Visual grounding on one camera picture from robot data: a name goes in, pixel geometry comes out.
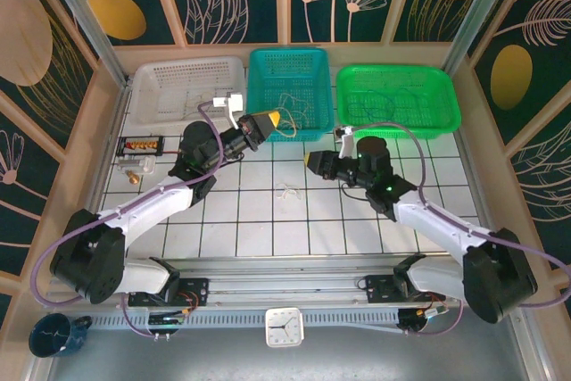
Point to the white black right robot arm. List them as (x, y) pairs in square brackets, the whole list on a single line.
[(437, 227)]

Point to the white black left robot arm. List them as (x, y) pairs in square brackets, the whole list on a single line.
[(147, 209)]

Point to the teal plastic basket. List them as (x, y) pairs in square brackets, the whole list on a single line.
[(285, 68)]

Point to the black board with gold plugs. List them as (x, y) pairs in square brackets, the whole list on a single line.
[(140, 146)]

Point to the clear plastic block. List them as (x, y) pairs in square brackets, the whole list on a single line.
[(138, 165)]

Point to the white plastic basket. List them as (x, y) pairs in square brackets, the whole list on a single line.
[(160, 86)]

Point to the brass fitting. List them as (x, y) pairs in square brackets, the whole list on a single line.
[(133, 178)]

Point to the green plastic basket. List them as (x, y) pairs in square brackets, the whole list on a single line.
[(401, 77)]

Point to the white square clock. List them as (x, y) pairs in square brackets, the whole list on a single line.
[(284, 327)]

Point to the small controller board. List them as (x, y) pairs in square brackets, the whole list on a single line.
[(167, 320), (424, 318)]

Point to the dark blue mug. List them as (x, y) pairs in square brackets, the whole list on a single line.
[(49, 336)]

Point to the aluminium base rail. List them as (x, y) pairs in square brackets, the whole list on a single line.
[(285, 287)]

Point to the aluminium frame post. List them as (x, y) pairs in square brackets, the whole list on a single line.
[(475, 15), (82, 15)]

